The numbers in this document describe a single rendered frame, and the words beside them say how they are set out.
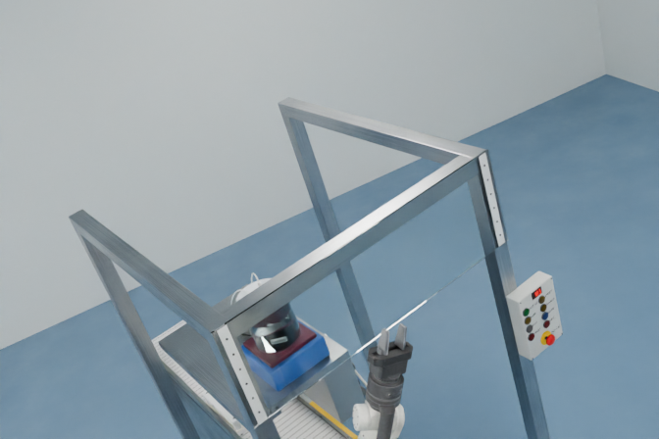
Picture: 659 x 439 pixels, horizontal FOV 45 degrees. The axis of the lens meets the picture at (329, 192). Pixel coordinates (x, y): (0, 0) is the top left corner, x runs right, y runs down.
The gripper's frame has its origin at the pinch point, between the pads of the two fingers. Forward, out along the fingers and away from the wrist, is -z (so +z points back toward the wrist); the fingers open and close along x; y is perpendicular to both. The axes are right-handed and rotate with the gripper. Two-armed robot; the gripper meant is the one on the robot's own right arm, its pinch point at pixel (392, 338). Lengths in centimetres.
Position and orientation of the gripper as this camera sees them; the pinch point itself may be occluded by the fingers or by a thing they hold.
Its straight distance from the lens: 197.7
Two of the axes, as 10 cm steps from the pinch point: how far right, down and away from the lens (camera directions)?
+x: -8.2, 1.2, -5.6
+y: -5.6, -3.7, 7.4
